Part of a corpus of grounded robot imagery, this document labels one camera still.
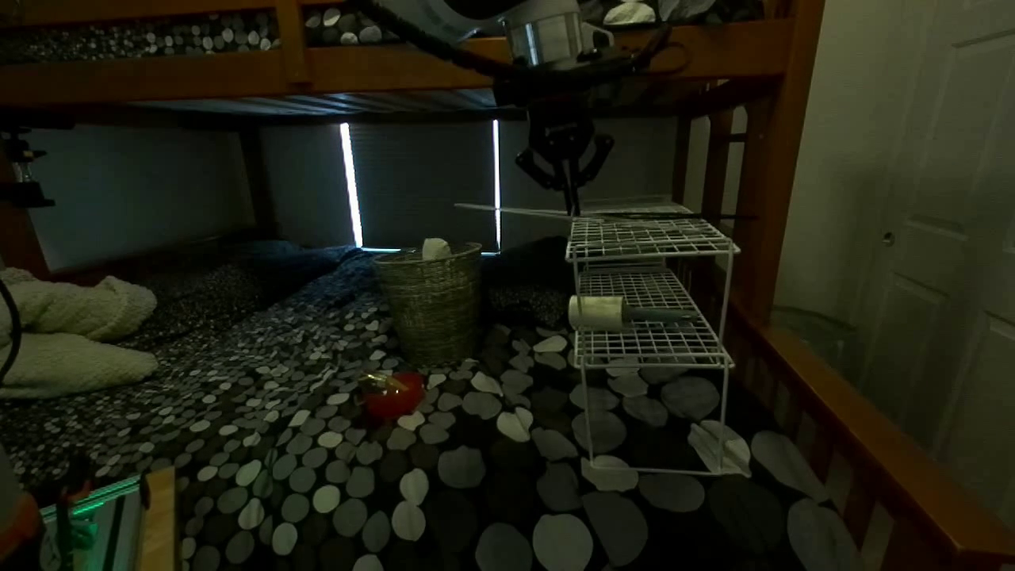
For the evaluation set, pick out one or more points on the white bed pillow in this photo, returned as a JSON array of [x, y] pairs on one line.
[[73, 367]]

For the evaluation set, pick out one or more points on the red round toy fruit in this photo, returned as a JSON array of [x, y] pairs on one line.
[[391, 400]]

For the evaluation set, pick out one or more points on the white tape roll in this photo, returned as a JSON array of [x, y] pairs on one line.
[[598, 313]]

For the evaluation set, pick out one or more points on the white panel door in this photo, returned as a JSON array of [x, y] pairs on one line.
[[954, 266]]

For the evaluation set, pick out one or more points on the small wooden board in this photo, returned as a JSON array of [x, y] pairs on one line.
[[160, 525]]

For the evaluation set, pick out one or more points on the device with green light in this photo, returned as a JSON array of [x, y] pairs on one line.
[[96, 525]]

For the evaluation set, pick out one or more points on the cream knitted blanket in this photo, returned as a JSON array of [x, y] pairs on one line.
[[73, 306]]

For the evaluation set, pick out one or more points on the wooden bunk bed frame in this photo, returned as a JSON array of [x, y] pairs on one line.
[[160, 80]]

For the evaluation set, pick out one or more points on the black large-dotted bedspread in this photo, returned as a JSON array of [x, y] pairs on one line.
[[590, 510]]

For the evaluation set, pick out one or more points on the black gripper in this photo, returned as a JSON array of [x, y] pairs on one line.
[[565, 145]]

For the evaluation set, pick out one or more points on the black small-dotted blanket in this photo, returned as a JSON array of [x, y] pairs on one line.
[[211, 359]]

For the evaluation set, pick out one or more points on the dotted upper bunk mattress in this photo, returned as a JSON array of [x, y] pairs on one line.
[[160, 41]]

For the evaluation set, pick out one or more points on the white cloth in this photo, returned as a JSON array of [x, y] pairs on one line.
[[436, 248]]

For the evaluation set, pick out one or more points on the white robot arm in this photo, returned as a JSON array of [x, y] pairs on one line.
[[550, 36]]

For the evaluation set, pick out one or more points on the woven wicker basket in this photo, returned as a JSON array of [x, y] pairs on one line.
[[432, 306]]

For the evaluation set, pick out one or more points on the dark window blind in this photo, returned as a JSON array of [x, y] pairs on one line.
[[424, 178]]

